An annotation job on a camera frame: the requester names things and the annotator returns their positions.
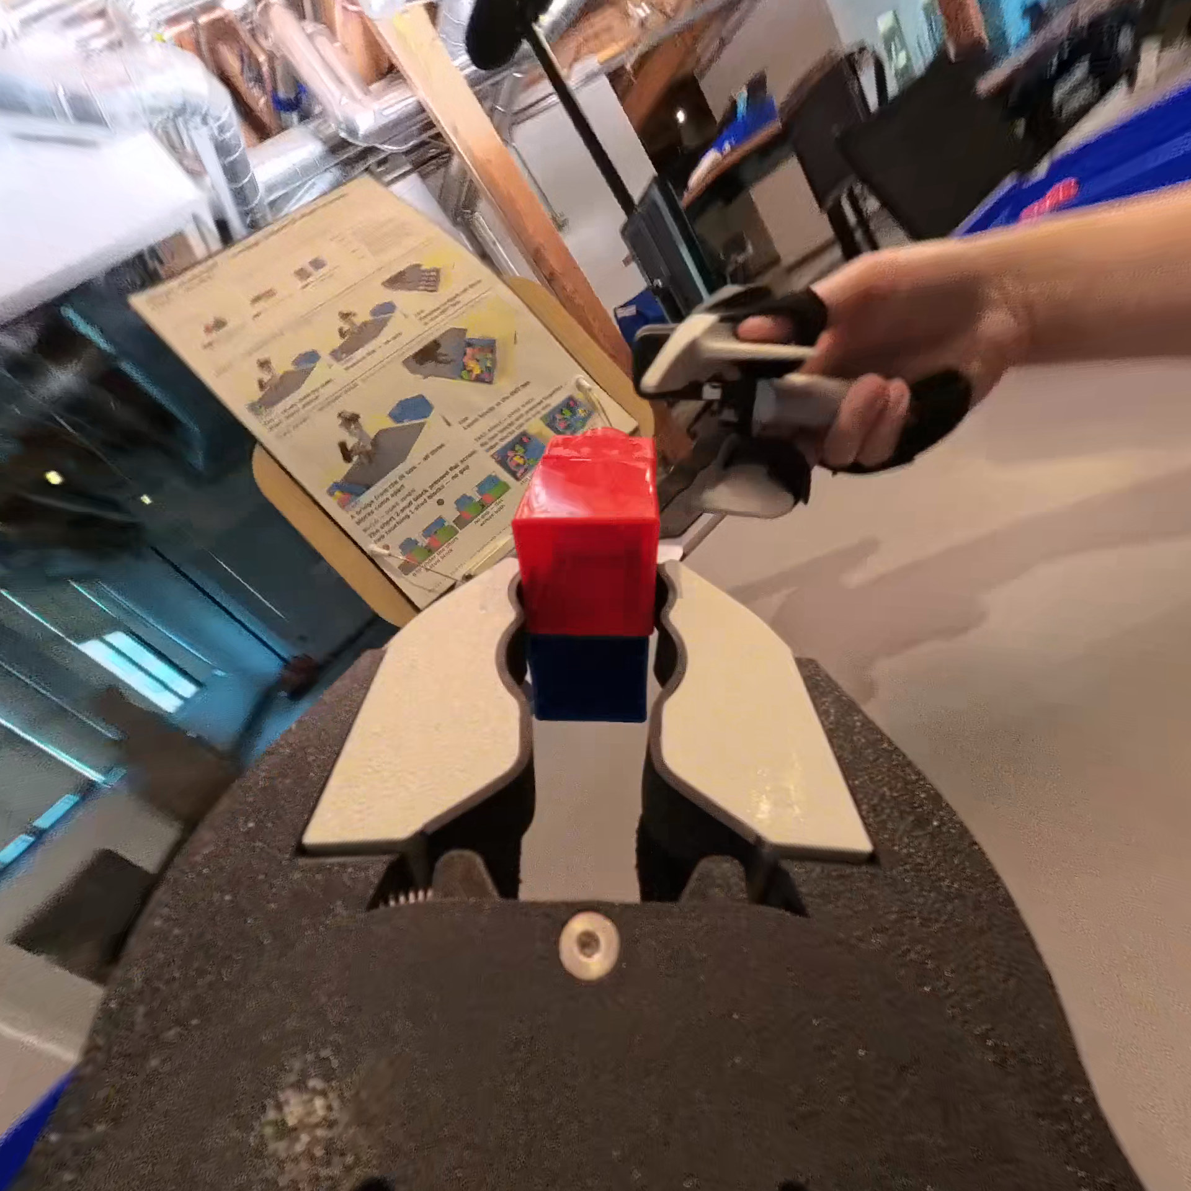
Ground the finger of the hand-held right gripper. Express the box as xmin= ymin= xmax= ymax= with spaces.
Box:
xmin=663 ymin=457 xmax=812 ymax=543
xmin=641 ymin=316 xmax=821 ymax=394

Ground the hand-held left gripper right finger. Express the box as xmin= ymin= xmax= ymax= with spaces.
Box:
xmin=641 ymin=560 xmax=877 ymax=892

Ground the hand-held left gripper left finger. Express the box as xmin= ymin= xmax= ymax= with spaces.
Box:
xmin=300 ymin=568 xmax=538 ymax=889

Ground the red two-stud toy block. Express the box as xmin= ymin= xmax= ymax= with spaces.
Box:
xmin=539 ymin=431 xmax=658 ymax=488

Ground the blue one-stud toy block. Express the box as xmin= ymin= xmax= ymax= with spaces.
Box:
xmin=529 ymin=633 xmax=651 ymax=724

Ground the red one-stud toy block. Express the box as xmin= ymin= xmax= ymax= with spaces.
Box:
xmin=512 ymin=457 xmax=663 ymax=638

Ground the blue plastic bin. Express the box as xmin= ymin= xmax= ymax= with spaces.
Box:
xmin=0 ymin=1070 xmax=78 ymax=1168

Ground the person's right forearm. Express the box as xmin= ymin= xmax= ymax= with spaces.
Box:
xmin=1006 ymin=184 xmax=1191 ymax=375

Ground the grey desk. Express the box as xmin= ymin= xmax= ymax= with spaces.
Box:
xmin=0 ymin=369 xmax=1191 ymax=1191

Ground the person's right hand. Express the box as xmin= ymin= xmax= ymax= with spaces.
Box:
xmin=741 ymin=237 xmax=1036 ymax=470

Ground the black floor stand with panel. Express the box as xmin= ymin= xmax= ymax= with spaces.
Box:
xmin=464 ymin=0 xmax=722 ymax=322

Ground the wooden office table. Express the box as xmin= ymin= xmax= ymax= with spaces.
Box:
xmin=683 ymin=93 xmax=785 ymax=205

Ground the instruction sheet on stand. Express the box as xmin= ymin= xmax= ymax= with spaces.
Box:
xmin=129 ymin=173 xmax=663 ymax=628

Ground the black easel board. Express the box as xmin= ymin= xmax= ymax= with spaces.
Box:
xmin=837 ymin=56 xmax=1025 ymax=243

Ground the blue table cover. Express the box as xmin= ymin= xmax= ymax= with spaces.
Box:
xmin=958 ymin=103 xmax=1191 ymax=233

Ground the printed instruction sheet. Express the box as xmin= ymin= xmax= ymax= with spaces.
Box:
xmin=129 ymin=177 xmax=644 ymax=606

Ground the wide silver ventilation duct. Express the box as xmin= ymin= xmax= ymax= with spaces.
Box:
xmin=0 ymin=37 xmax=355 ymax=240

